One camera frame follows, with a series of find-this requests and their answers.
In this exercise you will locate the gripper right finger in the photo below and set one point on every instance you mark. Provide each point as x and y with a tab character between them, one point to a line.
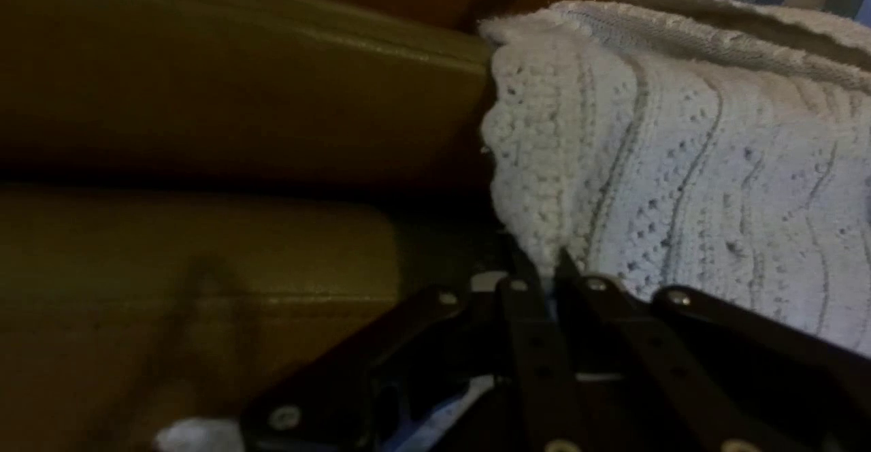
694	357

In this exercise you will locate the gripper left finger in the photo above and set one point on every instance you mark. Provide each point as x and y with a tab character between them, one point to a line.
422	357

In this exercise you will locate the brown leather couch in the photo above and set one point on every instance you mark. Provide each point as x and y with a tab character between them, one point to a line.
204	166

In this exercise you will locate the white knitted blanket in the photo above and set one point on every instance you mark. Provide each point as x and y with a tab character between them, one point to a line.
680	166

